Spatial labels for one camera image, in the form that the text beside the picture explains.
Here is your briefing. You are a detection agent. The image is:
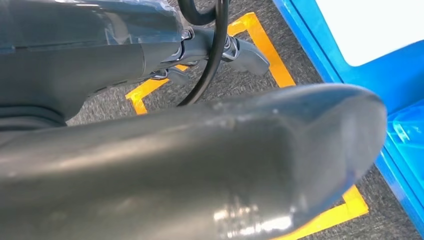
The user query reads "blue wheeled rack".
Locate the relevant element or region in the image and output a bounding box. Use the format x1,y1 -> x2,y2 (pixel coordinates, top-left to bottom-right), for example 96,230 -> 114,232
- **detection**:
272,0 -> 424,237

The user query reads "yellow floor tape square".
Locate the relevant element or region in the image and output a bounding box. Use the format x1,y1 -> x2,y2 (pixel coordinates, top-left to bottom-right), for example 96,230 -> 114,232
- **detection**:
125,12 -> 370,240

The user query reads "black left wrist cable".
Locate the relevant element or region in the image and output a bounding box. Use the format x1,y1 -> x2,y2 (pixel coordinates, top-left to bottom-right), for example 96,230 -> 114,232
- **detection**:
176,0 -> 230,108

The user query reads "blue plastic crate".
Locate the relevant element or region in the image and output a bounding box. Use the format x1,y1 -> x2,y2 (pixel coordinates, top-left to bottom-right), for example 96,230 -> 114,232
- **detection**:
385,99 -> 424,203

